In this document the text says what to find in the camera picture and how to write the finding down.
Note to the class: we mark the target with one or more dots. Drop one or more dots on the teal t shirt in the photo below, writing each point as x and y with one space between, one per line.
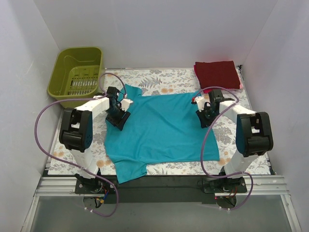
161 128

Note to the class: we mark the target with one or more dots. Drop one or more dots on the pink folded t shirt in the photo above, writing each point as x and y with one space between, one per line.
239 75

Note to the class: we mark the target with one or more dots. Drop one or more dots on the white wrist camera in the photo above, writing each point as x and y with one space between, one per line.
200 102
125 104

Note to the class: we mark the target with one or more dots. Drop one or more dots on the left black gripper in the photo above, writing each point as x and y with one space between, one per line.
119 120

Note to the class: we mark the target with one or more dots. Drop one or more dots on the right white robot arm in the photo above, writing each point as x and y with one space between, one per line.
253 138

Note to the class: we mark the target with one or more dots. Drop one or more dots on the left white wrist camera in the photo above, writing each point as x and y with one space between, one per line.
125 104

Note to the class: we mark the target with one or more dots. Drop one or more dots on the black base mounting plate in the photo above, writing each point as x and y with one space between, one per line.
162 189

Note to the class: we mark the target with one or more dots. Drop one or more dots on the olive green plastic basket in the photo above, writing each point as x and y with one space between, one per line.
76 73

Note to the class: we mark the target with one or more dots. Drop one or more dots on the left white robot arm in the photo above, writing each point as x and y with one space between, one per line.
76 131

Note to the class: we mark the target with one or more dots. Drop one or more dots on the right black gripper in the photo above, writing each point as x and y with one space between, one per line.
205 118

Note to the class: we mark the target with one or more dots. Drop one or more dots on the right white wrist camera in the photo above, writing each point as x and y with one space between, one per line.
200 102

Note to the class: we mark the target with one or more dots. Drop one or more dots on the floral patterned table mat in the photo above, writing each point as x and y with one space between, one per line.
152 82

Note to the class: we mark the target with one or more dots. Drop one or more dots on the aluminium frame rail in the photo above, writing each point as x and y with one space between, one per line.
56 186

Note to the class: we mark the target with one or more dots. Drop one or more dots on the dark red folded t shirt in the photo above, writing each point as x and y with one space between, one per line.
217 74

